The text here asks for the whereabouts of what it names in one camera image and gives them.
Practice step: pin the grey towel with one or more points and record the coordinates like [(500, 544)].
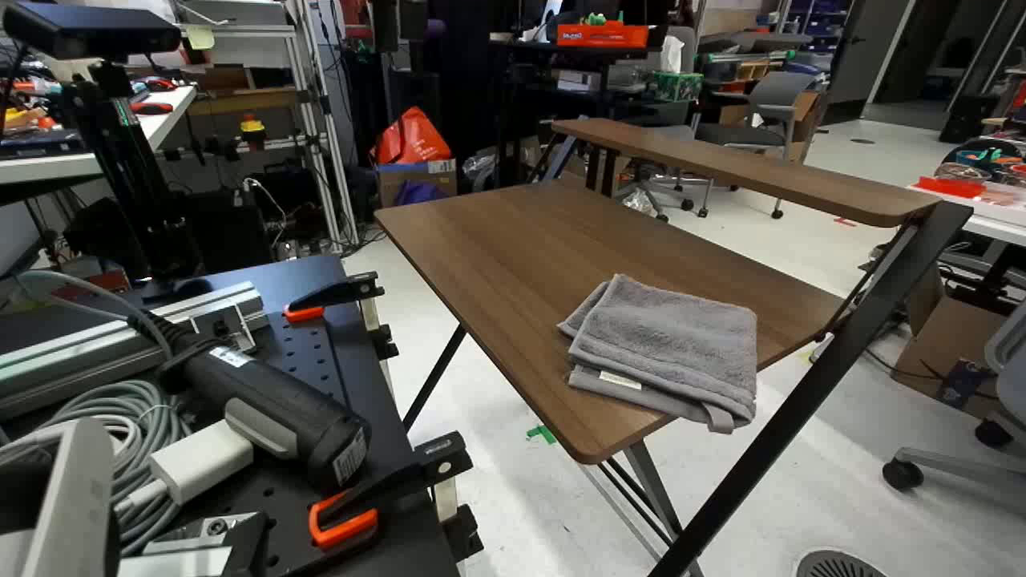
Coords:
[(667, 341)]

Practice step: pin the green tape piece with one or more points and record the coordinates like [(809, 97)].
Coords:
[(540, 435)]

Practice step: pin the cardboard box with blue print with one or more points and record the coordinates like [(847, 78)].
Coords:
[(419, 180)]

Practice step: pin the orange bag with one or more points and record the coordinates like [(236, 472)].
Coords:
[(412, 135)]

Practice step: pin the black perforated mounting board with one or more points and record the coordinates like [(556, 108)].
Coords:
[(321, 363)]

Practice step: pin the white metal shelf rack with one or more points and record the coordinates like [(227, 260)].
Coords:
[(321, 118)]

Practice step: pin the green packaged items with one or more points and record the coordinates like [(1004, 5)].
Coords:
[(676, 86)]

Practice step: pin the wooden desk raised shelf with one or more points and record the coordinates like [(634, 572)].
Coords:
[(749, 171)]

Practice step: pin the black handheld power tool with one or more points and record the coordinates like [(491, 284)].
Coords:
[(277, 410)]

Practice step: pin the orange plastic bin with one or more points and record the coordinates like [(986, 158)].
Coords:
[(601, 37)]

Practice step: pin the white bottle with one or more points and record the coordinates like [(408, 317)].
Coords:
[(672, 52)]

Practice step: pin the yellow small object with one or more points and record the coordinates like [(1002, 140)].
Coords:
[(251, 125)]

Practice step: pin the brown wooden table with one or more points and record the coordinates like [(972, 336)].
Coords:
[(813, 388)]

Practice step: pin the grey office chair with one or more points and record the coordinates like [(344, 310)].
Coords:
[(773, 108)]

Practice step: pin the white power adapter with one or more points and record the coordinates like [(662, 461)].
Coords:
[(202, 461)]

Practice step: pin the aluminium extrusion bar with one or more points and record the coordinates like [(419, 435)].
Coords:
[(106, 341)]

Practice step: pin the black tripod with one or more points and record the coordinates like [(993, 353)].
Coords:
[(122, 163)]

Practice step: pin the round black floor grille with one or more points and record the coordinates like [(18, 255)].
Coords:
[(837, 566)]

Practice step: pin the brown cardboard box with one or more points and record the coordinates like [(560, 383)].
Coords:
[(946, 347)]

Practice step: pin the red flat object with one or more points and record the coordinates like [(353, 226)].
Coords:
[(949, 186)]

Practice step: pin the white side table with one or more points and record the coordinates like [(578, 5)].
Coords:
[(67, 163)]

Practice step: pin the colourful patterned bag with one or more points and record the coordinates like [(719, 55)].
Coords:
[(983, 163)]

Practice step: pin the white table with clutter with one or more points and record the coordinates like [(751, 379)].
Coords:
[(998, 218)]

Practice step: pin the grey chair with black casters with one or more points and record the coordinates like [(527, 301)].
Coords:
[(1004, 374)]

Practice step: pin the grey box housing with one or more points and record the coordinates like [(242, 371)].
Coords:
[(54, 501)]

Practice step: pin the black camera on tripod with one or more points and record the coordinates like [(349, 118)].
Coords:
[(90, 31)]

